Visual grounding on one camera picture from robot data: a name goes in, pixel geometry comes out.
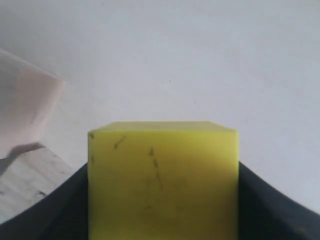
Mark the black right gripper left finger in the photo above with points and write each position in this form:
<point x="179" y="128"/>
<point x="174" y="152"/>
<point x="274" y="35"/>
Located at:
<point x="62" y="215"/>

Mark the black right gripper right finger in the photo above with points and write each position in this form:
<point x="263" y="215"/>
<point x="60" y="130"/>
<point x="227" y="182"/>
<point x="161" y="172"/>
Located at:
<point x="264" y="213"/>

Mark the medium wooden cube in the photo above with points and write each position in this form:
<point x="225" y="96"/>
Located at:
<point x="28" y="174"/>

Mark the yellow cube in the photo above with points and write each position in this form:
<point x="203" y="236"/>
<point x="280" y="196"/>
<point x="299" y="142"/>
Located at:
<point x="166" y="180"/>

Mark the large wooden cube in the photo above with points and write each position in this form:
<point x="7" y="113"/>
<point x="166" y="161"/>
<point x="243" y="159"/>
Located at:
<point x="27" y="98"/>

